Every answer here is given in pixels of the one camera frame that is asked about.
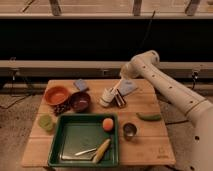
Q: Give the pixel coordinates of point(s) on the dark red bowl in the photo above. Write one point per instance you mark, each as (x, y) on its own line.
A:
(80, 101)

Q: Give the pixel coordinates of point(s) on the white paper cup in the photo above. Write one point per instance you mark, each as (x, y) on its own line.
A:
(107, 97)

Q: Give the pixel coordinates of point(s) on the orange ball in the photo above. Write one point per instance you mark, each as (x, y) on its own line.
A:
(108, 124)

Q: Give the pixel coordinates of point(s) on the orange bowl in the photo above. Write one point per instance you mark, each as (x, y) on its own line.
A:
(56, 95)

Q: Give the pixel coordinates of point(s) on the green plastic tray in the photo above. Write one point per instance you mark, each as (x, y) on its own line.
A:
(76, 135)

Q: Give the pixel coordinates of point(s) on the green pea pod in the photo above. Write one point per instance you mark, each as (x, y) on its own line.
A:
(155, 117)

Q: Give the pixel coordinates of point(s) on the light blue cloth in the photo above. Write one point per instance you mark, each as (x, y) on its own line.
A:
(127, 87)

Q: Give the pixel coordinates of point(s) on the small metal cup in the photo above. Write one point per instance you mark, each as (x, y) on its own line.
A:
(129, 131)

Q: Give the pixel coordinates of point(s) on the bunch of dark grapes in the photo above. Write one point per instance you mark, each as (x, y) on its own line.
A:
(60, 109)

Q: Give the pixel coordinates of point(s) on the white handled brush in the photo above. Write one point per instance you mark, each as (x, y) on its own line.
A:
(116, 86)

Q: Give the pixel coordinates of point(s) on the striped brown block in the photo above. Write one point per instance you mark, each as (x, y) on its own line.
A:
(120, 101)

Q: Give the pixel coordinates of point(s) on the blue sponge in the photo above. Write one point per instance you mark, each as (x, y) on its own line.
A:
(81, 85)

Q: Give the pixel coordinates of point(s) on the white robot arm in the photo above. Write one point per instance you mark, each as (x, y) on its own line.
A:
(196, 108)

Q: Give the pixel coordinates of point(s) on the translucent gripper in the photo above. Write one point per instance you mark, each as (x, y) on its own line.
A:
(124, 72)

